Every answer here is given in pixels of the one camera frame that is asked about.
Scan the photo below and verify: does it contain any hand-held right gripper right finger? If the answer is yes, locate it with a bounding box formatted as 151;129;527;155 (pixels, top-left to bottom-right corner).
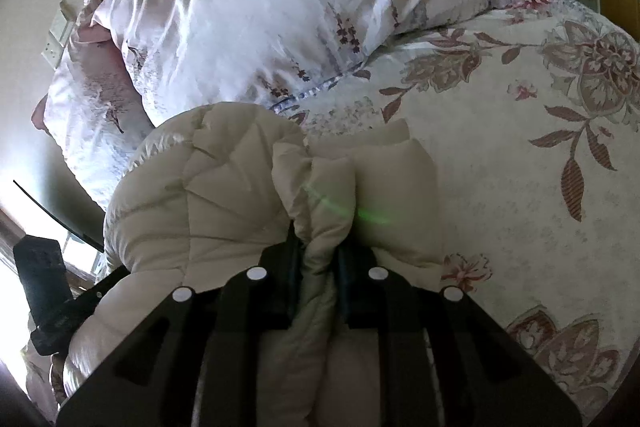
337;244;583;427

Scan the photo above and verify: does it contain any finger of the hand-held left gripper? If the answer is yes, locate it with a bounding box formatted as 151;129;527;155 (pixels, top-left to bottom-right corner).
69;267;132;311

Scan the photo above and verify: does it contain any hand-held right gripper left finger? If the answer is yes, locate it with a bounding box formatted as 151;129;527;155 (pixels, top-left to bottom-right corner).
55;219;306;427

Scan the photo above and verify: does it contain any beige quilted puffer coat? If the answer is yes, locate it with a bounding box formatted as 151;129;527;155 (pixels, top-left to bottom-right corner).
55;103;446;427

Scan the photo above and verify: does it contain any window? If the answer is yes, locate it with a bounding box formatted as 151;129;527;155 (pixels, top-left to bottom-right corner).
0;179;108;388

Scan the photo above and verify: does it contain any lavender floral striped pillow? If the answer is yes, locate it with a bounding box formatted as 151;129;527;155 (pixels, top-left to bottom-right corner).
31;22;161;212

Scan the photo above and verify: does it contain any floral bedspread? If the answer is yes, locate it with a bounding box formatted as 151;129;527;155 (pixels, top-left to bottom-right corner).
270;0;640;427

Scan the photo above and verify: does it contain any white wall socket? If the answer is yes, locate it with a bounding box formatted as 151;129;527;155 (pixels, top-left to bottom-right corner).
44;0;76;70

